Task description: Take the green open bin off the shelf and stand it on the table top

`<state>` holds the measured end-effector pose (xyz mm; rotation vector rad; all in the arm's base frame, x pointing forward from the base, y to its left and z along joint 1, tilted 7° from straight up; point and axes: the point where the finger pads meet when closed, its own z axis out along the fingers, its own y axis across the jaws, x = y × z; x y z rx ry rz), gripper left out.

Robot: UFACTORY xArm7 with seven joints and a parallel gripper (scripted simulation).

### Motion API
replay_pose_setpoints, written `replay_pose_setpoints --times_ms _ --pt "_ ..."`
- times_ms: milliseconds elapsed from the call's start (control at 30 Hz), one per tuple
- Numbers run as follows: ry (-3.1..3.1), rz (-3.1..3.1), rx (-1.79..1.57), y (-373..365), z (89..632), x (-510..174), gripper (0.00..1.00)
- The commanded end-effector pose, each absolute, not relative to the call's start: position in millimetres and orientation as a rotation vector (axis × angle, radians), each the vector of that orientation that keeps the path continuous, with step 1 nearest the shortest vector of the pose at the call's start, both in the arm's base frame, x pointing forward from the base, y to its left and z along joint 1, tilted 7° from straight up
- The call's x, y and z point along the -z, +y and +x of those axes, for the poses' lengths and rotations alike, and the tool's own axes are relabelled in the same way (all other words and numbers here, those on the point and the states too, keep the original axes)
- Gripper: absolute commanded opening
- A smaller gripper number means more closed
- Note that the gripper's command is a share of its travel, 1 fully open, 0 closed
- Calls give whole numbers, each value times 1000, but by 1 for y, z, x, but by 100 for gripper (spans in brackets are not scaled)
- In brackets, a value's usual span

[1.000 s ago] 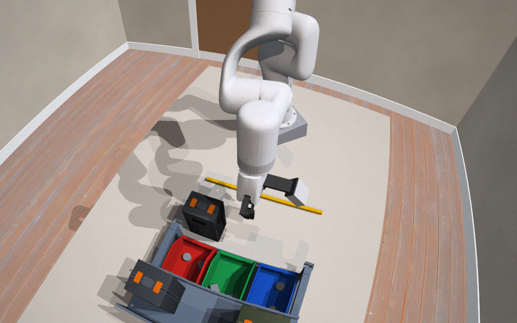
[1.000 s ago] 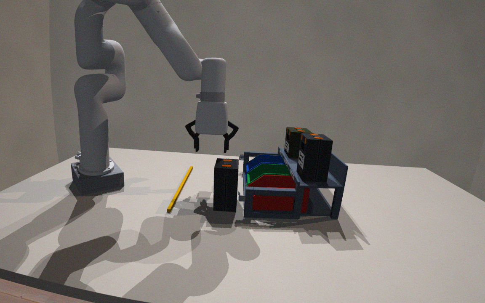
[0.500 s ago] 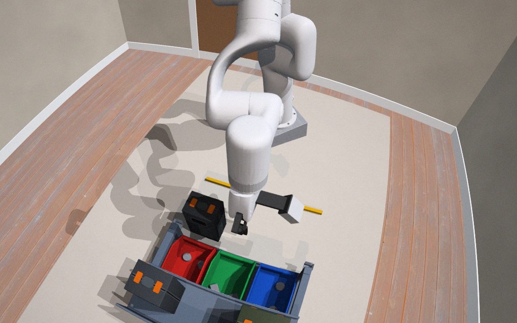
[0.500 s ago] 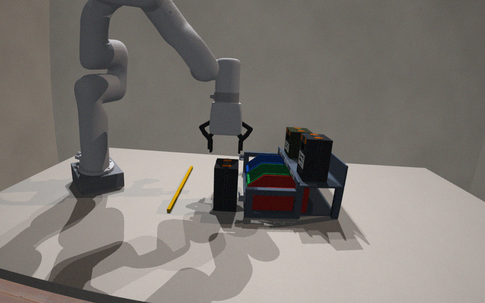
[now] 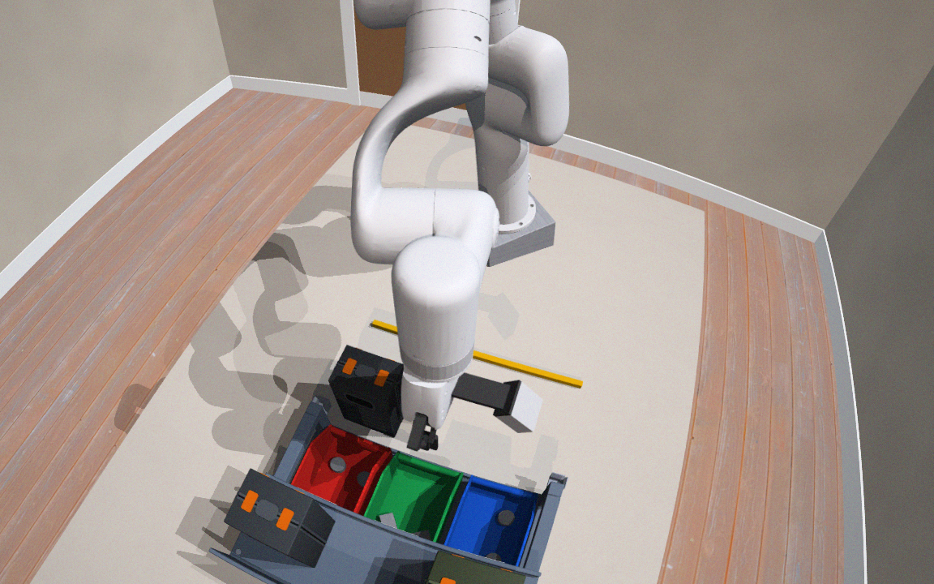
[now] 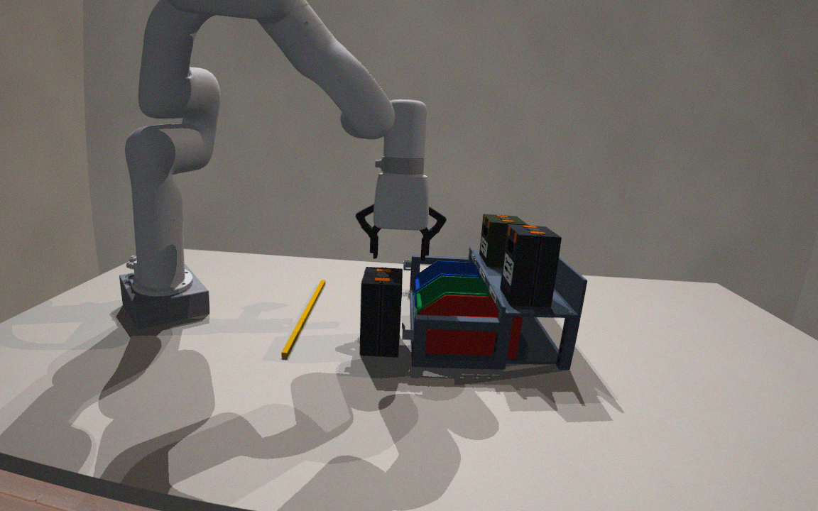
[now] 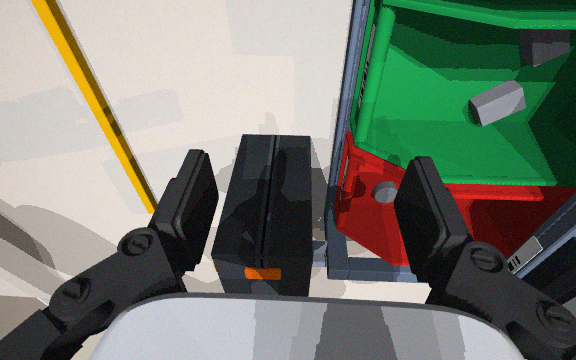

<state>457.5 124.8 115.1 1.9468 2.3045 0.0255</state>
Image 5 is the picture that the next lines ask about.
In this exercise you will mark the dark blue metal shelf rack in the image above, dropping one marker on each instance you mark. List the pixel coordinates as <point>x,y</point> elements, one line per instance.
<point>360,550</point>

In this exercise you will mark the yellow bar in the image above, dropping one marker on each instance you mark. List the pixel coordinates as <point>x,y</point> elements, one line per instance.
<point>502,362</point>

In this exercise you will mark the dark grey case with orange latches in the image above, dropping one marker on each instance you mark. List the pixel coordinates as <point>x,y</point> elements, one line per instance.
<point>280,517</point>

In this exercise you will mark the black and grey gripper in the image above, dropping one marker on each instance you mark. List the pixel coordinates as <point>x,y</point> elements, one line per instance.
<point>431,399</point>

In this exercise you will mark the blue open bin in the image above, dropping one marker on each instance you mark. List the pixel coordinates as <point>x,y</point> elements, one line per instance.
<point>477,529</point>

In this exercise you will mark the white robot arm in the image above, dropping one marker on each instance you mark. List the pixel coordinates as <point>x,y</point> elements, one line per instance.
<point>441,238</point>

